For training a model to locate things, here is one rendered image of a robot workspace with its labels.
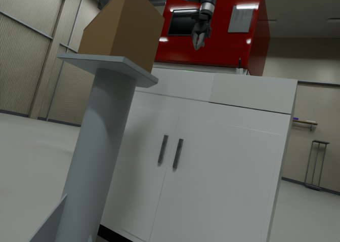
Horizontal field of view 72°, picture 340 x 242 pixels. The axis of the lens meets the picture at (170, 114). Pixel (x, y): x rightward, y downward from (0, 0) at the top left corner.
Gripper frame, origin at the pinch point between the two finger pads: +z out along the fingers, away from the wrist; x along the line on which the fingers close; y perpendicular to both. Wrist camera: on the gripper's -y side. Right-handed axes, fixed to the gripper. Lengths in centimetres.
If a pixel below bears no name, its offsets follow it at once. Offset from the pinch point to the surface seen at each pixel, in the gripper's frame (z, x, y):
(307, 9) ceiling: -493, -18, 755
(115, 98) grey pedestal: 40, 5, -44
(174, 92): 26.6, 4.2, -4.0
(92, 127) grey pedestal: 52, 9, -47
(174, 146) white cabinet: 53, -3, -4
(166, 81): 21.2, 10.1, -4.0
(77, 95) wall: -34, 867, 652
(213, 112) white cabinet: 33.4, -18.3, -4.0
